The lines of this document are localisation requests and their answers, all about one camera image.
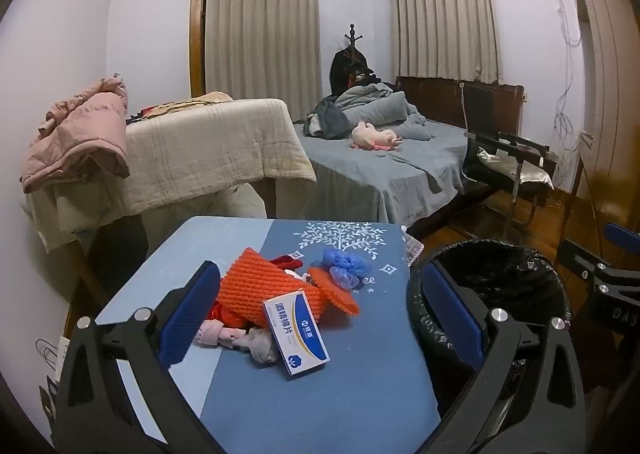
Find blue printed tablecloth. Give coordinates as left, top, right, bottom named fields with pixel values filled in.
left=95, top=216, right=443, bottom=454

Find wide beige curtain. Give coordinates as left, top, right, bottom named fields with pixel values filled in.
left=204, top=0, right=323, bottom=107

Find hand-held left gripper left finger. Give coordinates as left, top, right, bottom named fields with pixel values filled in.
left=52, top=261, right=223, bottom=454

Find bed with grey sheet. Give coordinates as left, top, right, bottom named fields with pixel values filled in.
left=292, top=121, right=501, bottom=229

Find silver cushion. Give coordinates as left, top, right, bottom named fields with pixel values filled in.
left=475, top=146, right=553, bottom=187

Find black office chair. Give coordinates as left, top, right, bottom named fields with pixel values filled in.
left=460, top=81, right=558, bottom=235

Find pink padded jacket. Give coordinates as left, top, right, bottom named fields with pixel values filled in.
left=20, top=76, right=131, bottom=195

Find wooden window frame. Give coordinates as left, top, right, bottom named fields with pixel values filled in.
left=189, top=0, right=208, bottom=99

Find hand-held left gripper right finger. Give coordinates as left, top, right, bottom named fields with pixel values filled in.
left=421, top=264, right=588, bottom=454

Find red cloth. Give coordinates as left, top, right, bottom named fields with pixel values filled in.
left=207, top=255, right=307, bottom=322

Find wooden wardrobe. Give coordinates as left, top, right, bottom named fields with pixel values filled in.
left=560, top=0, right=640, bottom=265

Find bin with black liner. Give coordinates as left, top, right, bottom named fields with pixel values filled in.
left=407, top=239, right=573, bottom=415

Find dark blue-grey garment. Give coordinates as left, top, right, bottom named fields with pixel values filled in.
left=302, top=98, right=353, bottom=139

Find tan folded cloth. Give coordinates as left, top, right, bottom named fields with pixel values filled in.
left=142, top=91, right=233, bottom=119

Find narrow beige curtain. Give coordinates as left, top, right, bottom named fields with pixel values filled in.
left=395, top=0, right=501, bottom=83

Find orange knit pouch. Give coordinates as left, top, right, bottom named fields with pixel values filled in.
left=217, top=247, right=361, bottom=329

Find pink plush toy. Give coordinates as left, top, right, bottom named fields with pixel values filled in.
left=350, top=121, right=403, bottom=152

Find white wall cables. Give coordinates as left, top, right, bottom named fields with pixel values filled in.
left=552, top=0, right=593, bottom=185

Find grey quilted cloth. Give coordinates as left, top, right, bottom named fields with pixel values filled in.
left=400, top=226, right=426, bottom=267

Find beige quilted blanket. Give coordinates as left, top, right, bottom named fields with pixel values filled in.
left=25, top=96, right=318, bottom=255

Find grey duvet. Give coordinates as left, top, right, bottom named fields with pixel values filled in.
left=312, top=82, right=433, bottom=141

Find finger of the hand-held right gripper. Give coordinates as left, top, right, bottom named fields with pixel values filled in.
left=557, top=239, right=640, bottom=293
left=605, top=223, right=640, bottom=249

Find white and blue box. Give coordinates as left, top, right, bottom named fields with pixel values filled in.
left=262, top=289, right=332, bottom=377

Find dark wooden coat rack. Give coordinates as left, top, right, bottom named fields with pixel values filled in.
left=332, top=24, right=383, bottom=84

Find wooden bed headboard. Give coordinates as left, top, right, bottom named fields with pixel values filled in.
left=395, top=76, right=526, bottom=139

